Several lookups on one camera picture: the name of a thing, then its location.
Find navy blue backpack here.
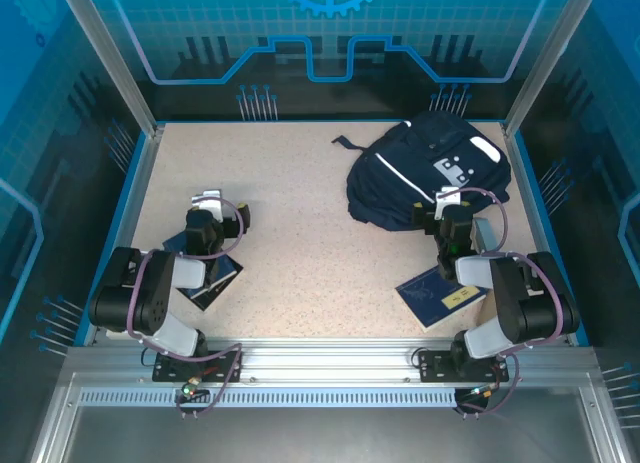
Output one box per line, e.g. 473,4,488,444
331,110,512,233

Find blue book with yellow label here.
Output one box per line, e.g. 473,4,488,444
394,264,489,334

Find left connector with green light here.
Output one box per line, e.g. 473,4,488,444
180,377,210,400

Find connector with green light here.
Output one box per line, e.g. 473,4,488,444
467,382,502,402
180,377,210,400

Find right connector with green light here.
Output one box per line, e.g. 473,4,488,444
467,382,502,402

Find steel bottom panel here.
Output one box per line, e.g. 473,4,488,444
29,372,631,463

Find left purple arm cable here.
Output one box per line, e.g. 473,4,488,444
124,196,246,420

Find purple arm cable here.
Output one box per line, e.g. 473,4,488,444
447,186,576,419
124,196,246,420

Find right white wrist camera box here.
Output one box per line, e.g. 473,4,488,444
433,186,461,220

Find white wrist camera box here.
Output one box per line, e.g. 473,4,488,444
190,188,224,219
433,186,461,220

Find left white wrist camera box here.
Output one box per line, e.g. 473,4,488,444
190,188,224,219

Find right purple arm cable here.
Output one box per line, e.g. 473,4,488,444
447,186,576,419

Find right aluminium side rail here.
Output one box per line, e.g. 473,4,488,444
499,122,591,347

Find aluminium side rail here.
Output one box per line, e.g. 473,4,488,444
82,125,166,347
499,122,591,347

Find left aluminium side rail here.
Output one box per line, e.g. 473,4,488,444
82,125,166,347

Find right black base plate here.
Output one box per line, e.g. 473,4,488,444
418,350,510,383

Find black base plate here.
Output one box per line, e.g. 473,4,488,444
152,350,245,383
418,350,510,383

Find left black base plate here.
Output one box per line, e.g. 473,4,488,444
152,350,245,383

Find aluminium mounting rail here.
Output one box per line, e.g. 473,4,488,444
64,336,601,384

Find right aluminium frame post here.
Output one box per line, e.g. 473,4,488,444
502,0,596,137

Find aluminium frame post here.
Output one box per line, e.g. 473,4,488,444
55,0,167,137
502,0,596,137

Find slotted grey cable duct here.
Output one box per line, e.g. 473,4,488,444
78,388,459,408

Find left aluminium frame post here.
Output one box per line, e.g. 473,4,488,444
55,0,167,137

